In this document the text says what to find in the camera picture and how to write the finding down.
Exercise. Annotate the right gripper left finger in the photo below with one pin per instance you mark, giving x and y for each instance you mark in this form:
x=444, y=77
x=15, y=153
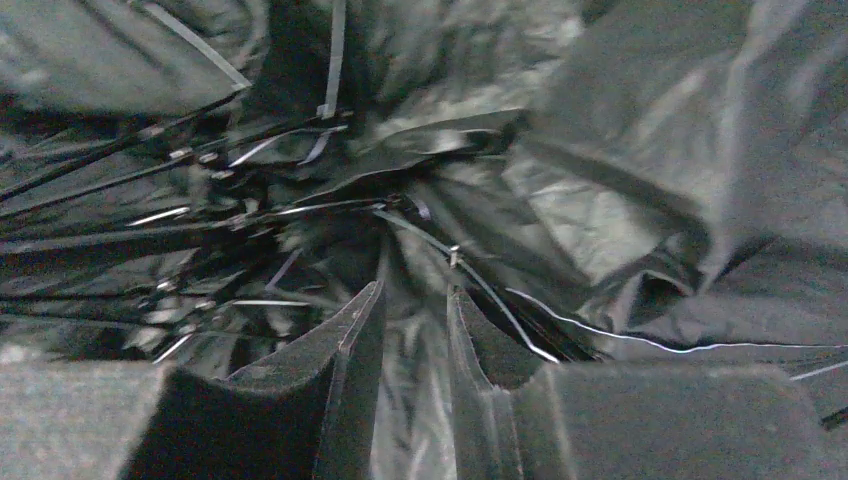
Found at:
x=306, y=411

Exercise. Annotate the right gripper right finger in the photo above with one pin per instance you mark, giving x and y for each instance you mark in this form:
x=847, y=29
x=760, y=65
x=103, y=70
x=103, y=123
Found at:
x=516, y=416

